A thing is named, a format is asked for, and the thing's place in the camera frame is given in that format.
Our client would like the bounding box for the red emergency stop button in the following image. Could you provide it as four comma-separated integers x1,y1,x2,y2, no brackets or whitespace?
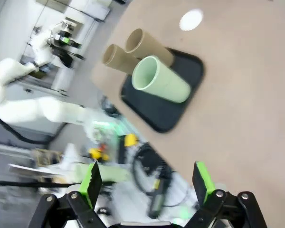
89,144,110,162

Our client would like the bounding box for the light green plastic cup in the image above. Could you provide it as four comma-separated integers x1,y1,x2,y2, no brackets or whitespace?
131,55,191,104

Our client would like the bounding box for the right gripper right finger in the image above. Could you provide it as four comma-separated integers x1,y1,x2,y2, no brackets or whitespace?
173,161,268,228

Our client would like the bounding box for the white lace paper coaster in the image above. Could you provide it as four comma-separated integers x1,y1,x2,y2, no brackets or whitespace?
179,9,203,31

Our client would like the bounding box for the black handheld enabling switch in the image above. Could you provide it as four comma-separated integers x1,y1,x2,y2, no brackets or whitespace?
148,178,169,219

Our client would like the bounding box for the black plastic serving tray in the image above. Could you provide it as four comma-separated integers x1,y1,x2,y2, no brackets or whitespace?
120,47,205,133

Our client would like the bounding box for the yellow control box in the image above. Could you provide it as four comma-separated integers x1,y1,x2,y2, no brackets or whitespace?
124,133,137,147

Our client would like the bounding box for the tall tan plastic cup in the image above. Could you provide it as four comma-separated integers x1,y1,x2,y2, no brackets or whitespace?
102,44,143,74
125,28,176,66

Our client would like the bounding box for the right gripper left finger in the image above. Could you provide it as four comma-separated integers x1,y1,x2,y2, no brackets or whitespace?
34,161,105,228

